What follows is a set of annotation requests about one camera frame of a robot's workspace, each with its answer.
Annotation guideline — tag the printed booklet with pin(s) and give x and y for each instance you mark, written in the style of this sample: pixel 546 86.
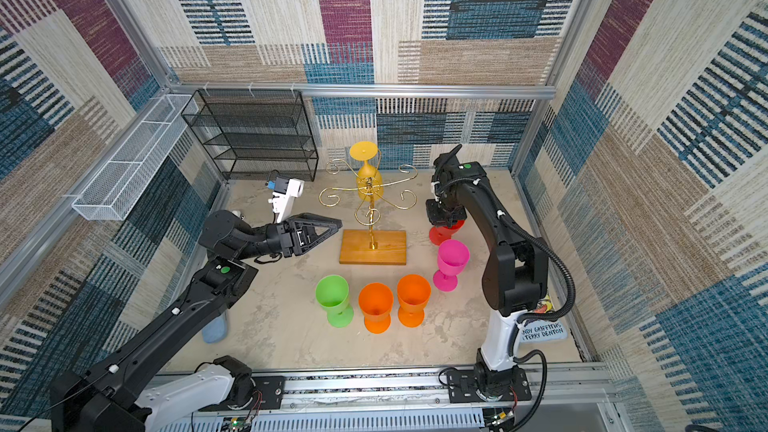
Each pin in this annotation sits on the printed booklet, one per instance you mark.
pixel 541 330

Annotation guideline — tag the yellow wine glass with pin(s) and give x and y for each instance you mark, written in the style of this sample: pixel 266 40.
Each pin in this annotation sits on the yellow wine glass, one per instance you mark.
pixel 369 180

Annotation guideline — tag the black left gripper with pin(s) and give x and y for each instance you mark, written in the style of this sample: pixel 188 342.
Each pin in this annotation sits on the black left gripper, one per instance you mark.
pixel 291 239

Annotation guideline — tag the large orange wine glass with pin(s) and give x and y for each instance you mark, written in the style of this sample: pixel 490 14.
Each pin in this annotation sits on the large orange wine glass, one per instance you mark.
pixel 413 293

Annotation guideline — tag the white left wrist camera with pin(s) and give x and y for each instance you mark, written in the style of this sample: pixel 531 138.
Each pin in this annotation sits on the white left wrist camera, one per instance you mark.
pixel 284 192

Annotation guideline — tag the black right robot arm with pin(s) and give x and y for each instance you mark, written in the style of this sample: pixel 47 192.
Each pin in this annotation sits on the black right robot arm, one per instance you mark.
pixel 515 278

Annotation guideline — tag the green wine glass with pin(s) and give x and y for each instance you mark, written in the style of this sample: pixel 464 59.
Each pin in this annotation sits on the green wine glass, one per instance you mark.
pixel 332 294

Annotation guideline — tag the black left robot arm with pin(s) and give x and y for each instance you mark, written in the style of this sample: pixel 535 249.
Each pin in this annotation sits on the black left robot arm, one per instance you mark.
pixel 106 396

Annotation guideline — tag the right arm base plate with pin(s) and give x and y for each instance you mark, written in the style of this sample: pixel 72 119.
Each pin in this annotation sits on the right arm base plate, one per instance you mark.
pixel 469 386

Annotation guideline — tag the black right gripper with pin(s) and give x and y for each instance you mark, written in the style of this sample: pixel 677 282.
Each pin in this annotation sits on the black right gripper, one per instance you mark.
pixel 438 219

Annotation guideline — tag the pink wine glass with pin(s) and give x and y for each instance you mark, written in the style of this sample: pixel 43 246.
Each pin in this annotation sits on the pink wine glass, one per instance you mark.
pixel 453 257

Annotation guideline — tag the red wine glass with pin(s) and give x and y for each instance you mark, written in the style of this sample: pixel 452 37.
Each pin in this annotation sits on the red wine glass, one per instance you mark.
pixel 439 234

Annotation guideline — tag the gold wire wine glass rack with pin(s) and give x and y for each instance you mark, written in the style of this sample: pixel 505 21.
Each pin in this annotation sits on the gold wire wine glass rack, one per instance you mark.
pixel 367 245

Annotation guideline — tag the white wire basket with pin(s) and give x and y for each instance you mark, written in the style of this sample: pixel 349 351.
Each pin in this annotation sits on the white wire basket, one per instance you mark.
pixel 114 191

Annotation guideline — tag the black mesh shelf rack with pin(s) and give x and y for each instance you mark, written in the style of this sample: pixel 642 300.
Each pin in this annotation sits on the black mesh shelf rack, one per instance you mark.
pixel 254 134

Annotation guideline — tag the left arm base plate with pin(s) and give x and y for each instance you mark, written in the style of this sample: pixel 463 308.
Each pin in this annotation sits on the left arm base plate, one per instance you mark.
pixel 257 392

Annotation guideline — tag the small orange wine glass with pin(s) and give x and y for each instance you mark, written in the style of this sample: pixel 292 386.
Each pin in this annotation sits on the small orange wine glass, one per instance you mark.
pixel 375 301

